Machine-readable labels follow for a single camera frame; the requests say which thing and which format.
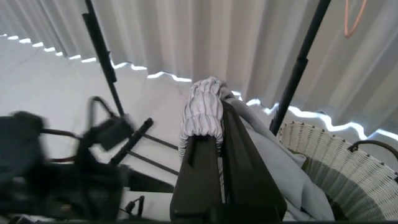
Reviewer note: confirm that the black clothes rack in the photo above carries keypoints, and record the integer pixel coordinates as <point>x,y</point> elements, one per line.
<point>293,81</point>

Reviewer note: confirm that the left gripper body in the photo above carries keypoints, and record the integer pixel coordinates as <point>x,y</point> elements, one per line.
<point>90,189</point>

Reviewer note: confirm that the pale grey shorts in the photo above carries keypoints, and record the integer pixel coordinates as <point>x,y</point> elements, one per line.
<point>202,109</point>

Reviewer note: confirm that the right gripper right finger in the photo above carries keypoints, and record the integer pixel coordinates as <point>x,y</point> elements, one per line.
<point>248,180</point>

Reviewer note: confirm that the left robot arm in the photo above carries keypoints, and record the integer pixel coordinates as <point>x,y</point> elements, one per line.
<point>18,140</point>

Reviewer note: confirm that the white curtain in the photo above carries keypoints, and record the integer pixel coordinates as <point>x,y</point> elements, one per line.
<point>202,31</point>

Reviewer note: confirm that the white laundry basket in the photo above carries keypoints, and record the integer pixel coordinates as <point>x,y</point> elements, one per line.
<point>348,174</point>

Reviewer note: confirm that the pink clothes hanger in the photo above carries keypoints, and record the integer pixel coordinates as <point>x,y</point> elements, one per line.
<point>345,18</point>

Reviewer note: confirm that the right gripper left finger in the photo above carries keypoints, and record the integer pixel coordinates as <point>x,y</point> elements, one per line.
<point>196,180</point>

